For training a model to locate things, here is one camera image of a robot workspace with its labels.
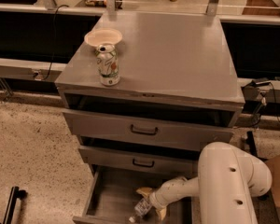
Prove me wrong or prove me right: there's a white green soda can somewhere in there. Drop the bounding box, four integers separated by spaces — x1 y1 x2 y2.
95 44 119 86

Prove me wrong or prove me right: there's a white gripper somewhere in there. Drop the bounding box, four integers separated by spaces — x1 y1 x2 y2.
136 184 175 221

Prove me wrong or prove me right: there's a black cable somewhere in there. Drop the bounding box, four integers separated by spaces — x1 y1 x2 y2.
41 5 71 82

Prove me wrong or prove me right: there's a black power adapter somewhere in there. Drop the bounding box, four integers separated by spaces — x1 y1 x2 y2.
251 77 271 87

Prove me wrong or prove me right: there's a grey middle drawer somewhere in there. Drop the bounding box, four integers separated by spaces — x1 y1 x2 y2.
78 137 205 177

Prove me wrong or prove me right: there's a grey drawer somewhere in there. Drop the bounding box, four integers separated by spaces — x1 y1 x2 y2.
73 166 193 224
62 93 243 155
78 137 205 177

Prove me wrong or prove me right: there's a grey drawer cabinet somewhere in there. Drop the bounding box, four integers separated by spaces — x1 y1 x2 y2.
54 10 245 224

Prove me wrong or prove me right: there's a grey top drawer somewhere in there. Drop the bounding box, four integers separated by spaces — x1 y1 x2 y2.
62 93 243 155

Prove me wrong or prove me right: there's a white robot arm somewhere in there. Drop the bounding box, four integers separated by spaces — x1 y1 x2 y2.
129 142 273 224

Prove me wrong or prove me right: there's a black middle drawer handle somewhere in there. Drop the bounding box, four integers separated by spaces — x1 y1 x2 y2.
132 159 155 168

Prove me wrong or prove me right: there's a clear plastic water bottle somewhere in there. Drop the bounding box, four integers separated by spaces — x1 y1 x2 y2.
129 198 152 223

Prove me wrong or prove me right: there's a white paper bowl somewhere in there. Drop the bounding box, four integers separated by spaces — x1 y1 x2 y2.
84 28 122 47

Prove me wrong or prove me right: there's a black metal leg left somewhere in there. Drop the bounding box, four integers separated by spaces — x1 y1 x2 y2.
2 186 27 224

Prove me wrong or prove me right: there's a grey bottom drawer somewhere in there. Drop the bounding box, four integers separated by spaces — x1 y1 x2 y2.
73 166 193 224

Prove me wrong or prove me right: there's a black top drawer handle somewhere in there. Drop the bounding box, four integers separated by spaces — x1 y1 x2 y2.
130 124 159 135

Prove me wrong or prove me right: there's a black drawer handle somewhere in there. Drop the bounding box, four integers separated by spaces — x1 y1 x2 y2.
132 159 155 168
130 124 159 135

